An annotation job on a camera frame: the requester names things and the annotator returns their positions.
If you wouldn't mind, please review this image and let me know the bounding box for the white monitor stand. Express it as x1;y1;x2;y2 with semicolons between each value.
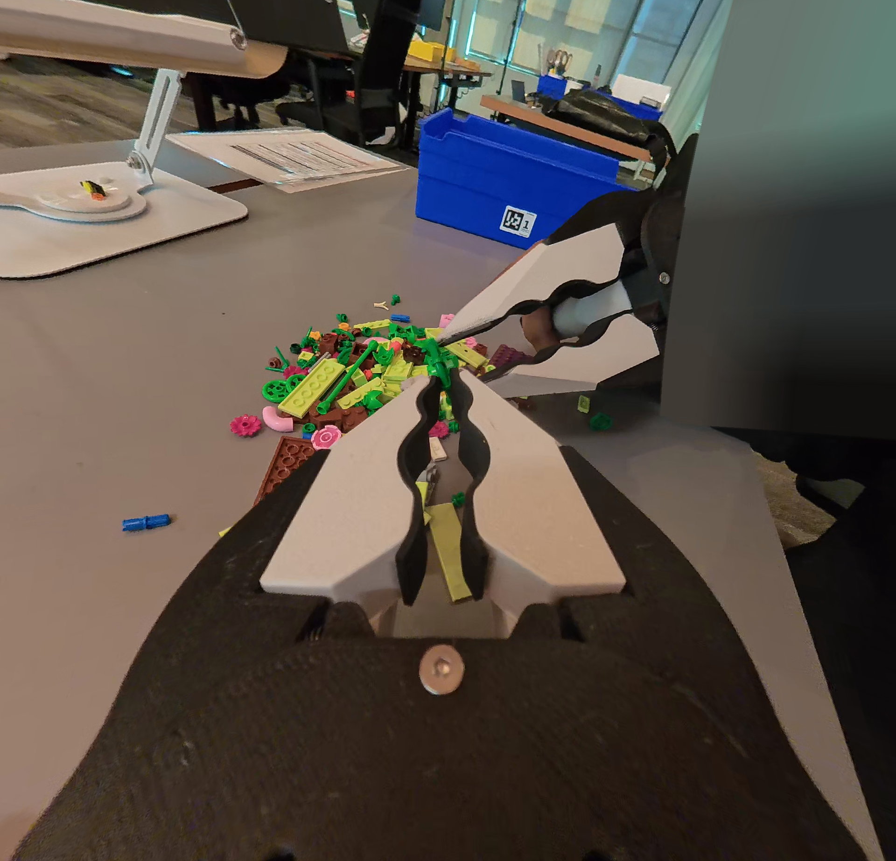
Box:
0;0;288;279

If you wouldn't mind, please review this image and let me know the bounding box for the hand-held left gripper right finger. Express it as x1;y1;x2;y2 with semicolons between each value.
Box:
448;370;627;639

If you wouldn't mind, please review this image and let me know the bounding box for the wooden table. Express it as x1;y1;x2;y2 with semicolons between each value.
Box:
480;95;666;166

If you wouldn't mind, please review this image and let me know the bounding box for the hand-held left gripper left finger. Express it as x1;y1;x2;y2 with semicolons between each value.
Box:
260;377;438;639

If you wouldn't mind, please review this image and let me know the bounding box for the long lime flat tile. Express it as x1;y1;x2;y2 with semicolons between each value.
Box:
423;503;471;604

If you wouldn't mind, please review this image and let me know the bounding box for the large brown studded plate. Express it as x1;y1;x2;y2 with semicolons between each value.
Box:
254;436;331;507

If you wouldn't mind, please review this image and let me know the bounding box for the black office chair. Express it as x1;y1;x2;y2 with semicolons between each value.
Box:
276;0;421;150

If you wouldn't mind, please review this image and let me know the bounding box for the black bag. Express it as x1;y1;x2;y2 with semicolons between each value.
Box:
546;88;676;162

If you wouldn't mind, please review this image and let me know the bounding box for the document in clear sleeve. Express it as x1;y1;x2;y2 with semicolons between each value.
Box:
167;128;414;194

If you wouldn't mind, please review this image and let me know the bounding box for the blue storage bin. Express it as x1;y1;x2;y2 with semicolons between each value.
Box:
416;107;641;250

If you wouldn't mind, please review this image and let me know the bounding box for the blue desk organizer box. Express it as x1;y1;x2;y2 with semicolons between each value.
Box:
538;49;662;122

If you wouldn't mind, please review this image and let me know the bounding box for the pile of colourful toy bricks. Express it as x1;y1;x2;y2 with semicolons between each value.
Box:
262;292;534;470

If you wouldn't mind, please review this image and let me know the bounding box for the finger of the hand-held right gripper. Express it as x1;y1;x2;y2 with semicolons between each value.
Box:
479;312;662;400
437;203;645;340

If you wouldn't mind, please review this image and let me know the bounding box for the green spoked wheel piece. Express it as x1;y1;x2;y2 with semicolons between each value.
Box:
419;338;459;389

